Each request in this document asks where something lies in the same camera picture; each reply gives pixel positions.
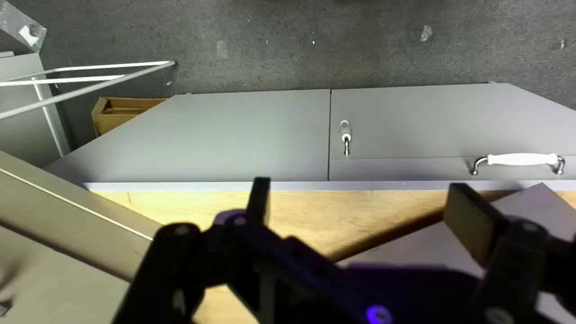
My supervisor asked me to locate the small metal door knob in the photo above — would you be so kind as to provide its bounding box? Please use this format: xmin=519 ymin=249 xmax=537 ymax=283
xmin=341 ymin=121 xmax=354 ymax=157

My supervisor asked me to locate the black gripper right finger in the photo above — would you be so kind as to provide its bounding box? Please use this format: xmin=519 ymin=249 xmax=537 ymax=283
xmin=444 ymin=184 xmax=576 ymax=324

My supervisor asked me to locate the white drawer handle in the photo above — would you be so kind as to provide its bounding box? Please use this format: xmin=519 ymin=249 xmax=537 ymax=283
xmin=471 ymin=153 xmax=566 ymax=177

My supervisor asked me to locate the grey metal bracket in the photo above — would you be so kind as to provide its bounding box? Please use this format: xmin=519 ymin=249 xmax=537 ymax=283
xmin=0 ymin=0 xmax=48 ymax=54

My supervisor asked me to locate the beige metal table frame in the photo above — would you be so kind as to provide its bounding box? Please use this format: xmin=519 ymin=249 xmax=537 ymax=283
xmin=0 ymin=153 xmax=159 ymax=324

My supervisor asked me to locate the grey cabinet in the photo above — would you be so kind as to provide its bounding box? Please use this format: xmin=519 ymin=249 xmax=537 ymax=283
xmin=49 ymin=83 xmax=576 ymax=187

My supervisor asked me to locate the brown cardboard box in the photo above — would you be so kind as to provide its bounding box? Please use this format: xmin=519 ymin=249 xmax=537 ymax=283
xmin=91 ymin=97 xmax=163 ymax=135

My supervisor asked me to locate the white wire rack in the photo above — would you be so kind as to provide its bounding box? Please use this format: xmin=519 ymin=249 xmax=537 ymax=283
xmin=0 ymin=60 xmax=175 ymax=119

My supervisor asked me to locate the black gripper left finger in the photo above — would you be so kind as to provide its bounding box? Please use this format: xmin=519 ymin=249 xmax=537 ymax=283
xmin=112 ymin=175 xmax=339 ymax=324

